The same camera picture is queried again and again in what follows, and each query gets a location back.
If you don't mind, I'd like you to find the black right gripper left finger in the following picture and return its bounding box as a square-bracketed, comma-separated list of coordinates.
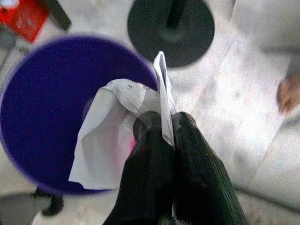
[103, 110, 175, 225]

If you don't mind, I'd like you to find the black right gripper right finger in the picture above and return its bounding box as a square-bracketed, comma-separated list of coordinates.
[172, 111, 249, 225]

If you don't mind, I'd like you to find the white paper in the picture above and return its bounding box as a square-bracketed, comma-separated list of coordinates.
[68, 51, 179, 190]

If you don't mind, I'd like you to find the purple plastic bucket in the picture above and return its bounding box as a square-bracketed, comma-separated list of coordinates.
[0, 35, 160, 196]

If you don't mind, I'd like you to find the black round stand base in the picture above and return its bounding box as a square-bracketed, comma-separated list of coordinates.
[127, 0, 216, 68]

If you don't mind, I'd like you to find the black bar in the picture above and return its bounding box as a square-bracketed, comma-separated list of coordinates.
[43, 0, 72, 31]

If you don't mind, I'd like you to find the red plastic crate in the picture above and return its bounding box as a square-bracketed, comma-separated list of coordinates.
[0, 0, 50, 44]

